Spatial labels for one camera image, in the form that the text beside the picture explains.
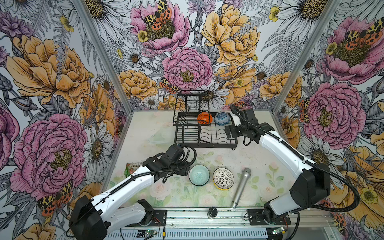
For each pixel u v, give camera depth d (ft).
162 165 1.87
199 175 2.78
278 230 2.35
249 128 2.05
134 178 1.59
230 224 2.40
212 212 2.21
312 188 1.39
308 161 1.47
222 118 3.69
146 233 2.34
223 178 2.74
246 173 2.80
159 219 2.40
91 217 1.27
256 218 2.43
